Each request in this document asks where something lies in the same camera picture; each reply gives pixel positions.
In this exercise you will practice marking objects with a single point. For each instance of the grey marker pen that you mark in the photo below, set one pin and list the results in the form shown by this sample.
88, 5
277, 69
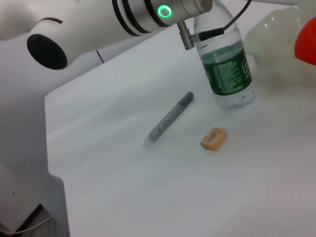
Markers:
168, 119

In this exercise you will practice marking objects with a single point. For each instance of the tan eraser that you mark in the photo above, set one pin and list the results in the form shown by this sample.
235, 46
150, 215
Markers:
213, 138

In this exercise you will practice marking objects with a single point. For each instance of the clear green-label water bottle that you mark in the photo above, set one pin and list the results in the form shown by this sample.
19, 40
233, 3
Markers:
227, 71

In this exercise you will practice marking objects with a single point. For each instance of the orange fruit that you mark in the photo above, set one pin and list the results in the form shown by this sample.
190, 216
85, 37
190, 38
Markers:
308, 44

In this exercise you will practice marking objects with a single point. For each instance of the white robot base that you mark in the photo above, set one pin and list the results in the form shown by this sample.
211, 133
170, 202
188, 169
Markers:
24, 192

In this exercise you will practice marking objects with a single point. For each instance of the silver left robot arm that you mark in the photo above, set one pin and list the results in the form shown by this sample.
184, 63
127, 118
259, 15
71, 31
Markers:
86, 24

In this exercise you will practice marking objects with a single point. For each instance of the pale green glass fruit bowl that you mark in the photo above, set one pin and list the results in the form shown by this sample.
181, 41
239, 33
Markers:
271, 49

